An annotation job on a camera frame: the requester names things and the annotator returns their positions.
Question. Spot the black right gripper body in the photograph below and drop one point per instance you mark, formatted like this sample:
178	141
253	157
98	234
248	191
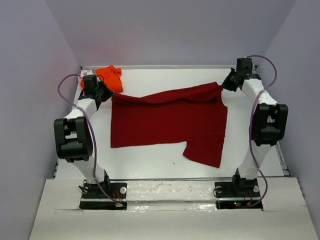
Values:
229	82

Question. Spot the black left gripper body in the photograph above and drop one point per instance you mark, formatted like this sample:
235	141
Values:
103	91

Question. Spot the dark red t shirt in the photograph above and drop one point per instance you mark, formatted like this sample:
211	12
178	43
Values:
194	115

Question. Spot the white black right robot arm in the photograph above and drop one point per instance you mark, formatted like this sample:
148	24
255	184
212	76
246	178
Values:
246	174

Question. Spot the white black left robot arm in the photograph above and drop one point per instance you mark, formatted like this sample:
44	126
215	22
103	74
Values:
75	140

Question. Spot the orange t shirt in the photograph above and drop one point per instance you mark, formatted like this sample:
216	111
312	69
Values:
109	75

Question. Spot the white front panel board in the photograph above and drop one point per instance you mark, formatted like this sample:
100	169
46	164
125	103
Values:
172	210

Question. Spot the white table edge rail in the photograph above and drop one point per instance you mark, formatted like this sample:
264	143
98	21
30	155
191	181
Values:
162	67

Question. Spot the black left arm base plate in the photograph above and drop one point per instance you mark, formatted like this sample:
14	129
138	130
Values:
92	198

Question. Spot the right side aluminium rail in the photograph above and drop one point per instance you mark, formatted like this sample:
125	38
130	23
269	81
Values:
267	122

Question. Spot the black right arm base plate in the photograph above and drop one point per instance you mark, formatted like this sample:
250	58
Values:
228	197

